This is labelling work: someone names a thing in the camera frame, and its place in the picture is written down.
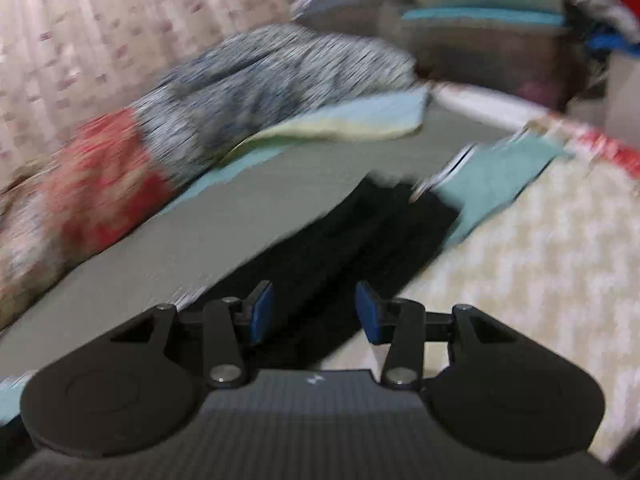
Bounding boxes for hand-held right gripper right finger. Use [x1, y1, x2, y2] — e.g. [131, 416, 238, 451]
[354, 281, 522, 390]

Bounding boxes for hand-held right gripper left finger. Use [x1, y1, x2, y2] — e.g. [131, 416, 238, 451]
[110, 280, 274, 390]

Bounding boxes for black pants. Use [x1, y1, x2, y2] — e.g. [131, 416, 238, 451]
[177, 175, 462, 368]

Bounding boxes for beige grey patterned bedspread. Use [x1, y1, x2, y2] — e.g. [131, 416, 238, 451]
[0, 105, 640, 463]

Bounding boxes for light blue yellow cloth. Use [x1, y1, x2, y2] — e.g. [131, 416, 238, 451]
[220, 87, 432, 162]

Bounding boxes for red floral cloth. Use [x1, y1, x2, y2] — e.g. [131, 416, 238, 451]
[0, 109, 173, 331]

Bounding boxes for grey white speckled cloth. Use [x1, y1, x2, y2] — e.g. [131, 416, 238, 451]
[134, 24, 420, 187]

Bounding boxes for red white printed cloth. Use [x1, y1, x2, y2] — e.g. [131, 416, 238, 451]
[434, 82, 640, 178]

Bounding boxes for beige leaf print curtain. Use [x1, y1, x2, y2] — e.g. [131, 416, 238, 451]
[0, 0, 313, 183]

